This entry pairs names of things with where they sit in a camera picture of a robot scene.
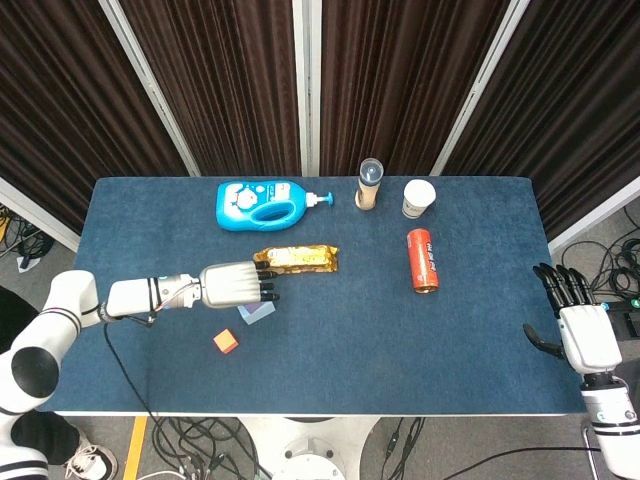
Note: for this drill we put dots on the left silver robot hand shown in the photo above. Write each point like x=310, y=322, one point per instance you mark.
x=230, y=285

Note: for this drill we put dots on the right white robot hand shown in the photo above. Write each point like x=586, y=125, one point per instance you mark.
x=590, y=340

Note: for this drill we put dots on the purple cube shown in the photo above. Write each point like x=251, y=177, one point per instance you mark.
x=262, y=308

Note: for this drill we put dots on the small orange and yellow cube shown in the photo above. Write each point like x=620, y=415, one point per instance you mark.
x=225, y=341

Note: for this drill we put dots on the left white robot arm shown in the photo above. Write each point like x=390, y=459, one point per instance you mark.
x=130, y=297

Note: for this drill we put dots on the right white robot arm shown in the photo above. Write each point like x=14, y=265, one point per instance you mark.
x=610, y=415

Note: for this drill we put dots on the large white cube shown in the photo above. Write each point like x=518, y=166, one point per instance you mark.
x=250, y=319

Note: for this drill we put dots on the black box with green light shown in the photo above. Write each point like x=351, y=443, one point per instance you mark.
x=627, y=320

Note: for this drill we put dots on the blue detergent pump bottle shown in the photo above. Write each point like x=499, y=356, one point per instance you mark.
x=235, y=210

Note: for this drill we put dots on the gold cracker packet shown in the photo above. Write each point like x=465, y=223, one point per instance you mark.
x=300, y=257

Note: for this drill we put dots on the blue table cloth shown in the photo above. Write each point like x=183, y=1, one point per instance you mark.
x=350, y=340

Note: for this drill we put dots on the seasoning bottle with blue cap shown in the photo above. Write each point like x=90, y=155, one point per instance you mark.
x=367, y=192

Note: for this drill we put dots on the orange drink can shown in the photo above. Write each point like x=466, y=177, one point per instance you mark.
x=422, y=260

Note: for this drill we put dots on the white paper scrap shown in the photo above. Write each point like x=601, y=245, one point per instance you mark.
x=27, y=265

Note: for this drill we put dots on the white paper cup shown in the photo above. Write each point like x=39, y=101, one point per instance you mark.
x=417, y=195

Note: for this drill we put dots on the dark brown curtain panel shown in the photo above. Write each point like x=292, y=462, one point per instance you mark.
x=390, y=75
x=575, y=100
x=225, y=75
x=60, y=100

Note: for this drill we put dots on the white sneaker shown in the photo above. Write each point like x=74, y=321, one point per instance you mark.
x=92, y=462

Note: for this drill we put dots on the white partition base rail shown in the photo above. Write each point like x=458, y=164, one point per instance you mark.
x=595, y=217
x=40, y=215

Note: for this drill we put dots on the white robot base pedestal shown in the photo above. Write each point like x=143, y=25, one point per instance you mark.
x=310, y=450

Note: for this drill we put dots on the white partition post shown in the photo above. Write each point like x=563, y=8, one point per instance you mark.
x=306, y=90
x=150, y=95
x=480, y=90

